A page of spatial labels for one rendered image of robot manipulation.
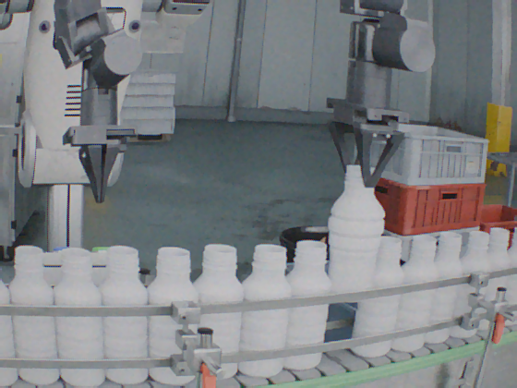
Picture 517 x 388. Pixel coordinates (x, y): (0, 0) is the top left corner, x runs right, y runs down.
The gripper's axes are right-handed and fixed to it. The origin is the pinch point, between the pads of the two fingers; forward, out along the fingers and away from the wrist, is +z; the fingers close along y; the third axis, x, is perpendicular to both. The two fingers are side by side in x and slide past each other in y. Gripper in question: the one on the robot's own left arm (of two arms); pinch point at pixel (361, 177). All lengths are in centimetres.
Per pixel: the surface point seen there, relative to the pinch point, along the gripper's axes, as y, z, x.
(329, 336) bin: 36, 38, -23
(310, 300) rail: -4.1, 13.9, 7.7
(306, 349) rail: -4.1, 20.6, 7.3
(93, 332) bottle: -3.4, 16.8, 34.3
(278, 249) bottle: 0.1, 8.6, 10.4
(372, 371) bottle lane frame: -5.9, 25.0, -2.8
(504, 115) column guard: 682, 37, -743
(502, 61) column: 698, -49, -749
